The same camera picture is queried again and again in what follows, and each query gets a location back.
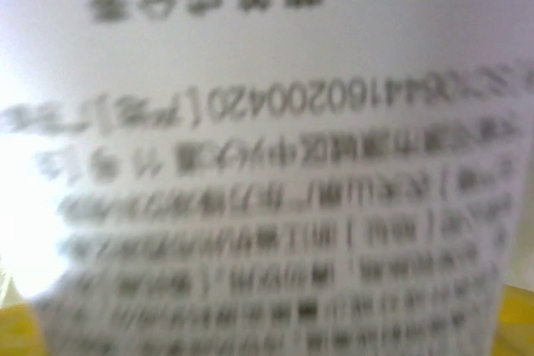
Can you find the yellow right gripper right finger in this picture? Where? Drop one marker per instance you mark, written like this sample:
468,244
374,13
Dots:
515,322

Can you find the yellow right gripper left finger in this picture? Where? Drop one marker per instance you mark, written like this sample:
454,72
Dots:
18,333

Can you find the white printed label package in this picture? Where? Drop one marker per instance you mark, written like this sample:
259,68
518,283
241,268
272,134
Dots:
267,131

